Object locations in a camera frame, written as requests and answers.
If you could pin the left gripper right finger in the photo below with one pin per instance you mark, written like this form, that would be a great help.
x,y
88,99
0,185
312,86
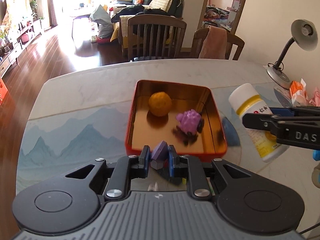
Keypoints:
x,y
190,168

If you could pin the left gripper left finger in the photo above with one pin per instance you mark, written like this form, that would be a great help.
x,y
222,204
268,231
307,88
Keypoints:
x,y
121,173

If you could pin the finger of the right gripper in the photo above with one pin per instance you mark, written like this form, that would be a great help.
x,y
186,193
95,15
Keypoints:
x,y
282,111

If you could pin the purple crystal block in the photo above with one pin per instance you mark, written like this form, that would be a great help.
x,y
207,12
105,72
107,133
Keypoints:
x,y
159,155

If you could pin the white yellow pill bottle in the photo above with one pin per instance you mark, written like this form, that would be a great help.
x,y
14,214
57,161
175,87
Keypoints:
x,y
255,116

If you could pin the purple sheep toy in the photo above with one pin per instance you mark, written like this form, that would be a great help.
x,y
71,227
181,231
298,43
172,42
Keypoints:
x,y
190,124

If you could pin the orange mandarin fruit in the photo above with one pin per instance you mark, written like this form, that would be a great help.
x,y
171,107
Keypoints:
x,y
160,104

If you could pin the orange white snack packet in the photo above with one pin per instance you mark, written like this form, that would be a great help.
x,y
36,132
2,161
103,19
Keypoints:
x,y
298,93

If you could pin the red square metal tin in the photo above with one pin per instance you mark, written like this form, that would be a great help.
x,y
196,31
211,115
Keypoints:
x,y
144,128

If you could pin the pink towel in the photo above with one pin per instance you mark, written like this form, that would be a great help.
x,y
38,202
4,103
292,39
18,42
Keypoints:
x,y
214,45

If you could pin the wooden chair with towel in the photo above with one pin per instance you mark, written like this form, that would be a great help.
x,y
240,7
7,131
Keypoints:
x,y
232,40

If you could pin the wooden dining chair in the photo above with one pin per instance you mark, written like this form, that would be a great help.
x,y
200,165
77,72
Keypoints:
x,y
153,37

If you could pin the orange gift box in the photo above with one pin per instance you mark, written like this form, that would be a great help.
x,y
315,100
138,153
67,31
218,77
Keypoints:
x,y
3,91

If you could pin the light blue bag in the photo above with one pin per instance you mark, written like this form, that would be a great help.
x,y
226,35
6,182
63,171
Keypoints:
x,y
103,20

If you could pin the wooden tv console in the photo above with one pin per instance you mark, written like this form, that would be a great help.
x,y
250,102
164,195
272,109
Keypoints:
x,y
13,50

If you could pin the dark green sofa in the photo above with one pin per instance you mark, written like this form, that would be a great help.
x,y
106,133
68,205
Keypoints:
x,y
172,7

